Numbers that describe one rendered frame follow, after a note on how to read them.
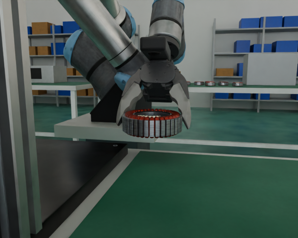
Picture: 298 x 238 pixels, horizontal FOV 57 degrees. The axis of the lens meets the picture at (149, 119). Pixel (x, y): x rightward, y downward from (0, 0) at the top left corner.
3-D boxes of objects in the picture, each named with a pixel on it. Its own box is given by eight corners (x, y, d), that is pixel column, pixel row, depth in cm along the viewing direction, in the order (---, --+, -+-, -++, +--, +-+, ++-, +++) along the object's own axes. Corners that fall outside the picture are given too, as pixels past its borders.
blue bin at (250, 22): (238, 31, 624) (239, 21, 620) (255, 30, 617) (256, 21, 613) (241, 28, 583) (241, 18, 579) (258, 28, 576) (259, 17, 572)
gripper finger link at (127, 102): (124, 134, 57) (151, 102, 59) (116, 123, 52) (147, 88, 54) (113, 127, 58) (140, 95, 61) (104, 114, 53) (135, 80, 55)
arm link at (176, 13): (186, 11, 71) (184, -18, 63) (183, 45, 66) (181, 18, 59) (156, 12, 73) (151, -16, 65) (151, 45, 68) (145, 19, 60)
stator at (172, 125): (131, 124, 58) (130, 106, 58) (184, 126, 56) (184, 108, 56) (114, 137, 48) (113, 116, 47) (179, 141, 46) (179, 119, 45)
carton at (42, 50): (46, 55, 729) (46, 47, 725) (56, 55, 723) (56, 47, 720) (37, 55, 690) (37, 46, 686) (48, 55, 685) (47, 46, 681)
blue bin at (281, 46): (271, 53, 618) (272, 42, 614) (291, 53, 610) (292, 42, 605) (275, 52, 577) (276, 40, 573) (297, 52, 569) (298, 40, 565)
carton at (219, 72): (215, 75, 650) (215, 68, 647) (231, 75, 643) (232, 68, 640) (216, 76, 612) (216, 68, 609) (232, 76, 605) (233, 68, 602)
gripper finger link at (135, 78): (135, 108, 55) (162, 78, 57) (133, 104, 53) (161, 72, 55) (118, 97, 56) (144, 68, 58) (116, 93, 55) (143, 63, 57)
